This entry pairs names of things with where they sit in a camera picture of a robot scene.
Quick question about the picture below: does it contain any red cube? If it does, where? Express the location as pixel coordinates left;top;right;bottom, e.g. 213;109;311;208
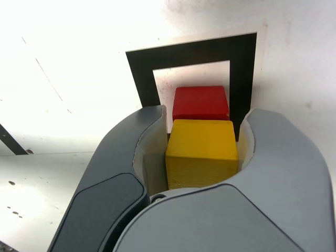
172;86;230;122

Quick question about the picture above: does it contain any yellow cube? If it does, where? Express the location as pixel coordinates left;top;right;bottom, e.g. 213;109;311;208
165;119;239;191

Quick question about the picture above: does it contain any black tape square outline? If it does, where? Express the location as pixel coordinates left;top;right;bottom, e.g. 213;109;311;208
125;31;258;142

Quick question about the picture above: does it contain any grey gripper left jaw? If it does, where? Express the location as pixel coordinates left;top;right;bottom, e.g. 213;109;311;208
49;104;169;252

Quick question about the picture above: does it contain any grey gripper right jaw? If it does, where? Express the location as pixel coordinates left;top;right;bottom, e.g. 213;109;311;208
112;108;336;252

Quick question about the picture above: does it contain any black tape strip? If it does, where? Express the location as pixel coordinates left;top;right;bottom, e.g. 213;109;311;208
0;123;29;156

